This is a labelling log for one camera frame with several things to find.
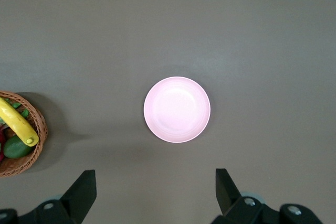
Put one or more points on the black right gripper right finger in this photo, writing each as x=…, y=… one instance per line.
x=227, y=192

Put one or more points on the brown wicker basket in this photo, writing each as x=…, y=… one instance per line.
x=39, y=140

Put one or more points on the yellow banana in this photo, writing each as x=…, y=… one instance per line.
x=15, y=121

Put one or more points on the pink dragon fruit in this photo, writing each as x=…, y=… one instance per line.
x=1, y=140

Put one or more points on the pink round plate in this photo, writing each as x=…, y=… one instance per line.
x=177, y=110

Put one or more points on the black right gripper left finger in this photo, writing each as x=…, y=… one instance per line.
x=78, y=195

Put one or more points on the green avocado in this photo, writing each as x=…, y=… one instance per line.
x=15, y=149

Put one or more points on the brown table cover mat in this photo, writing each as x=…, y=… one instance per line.
x=105, y=24

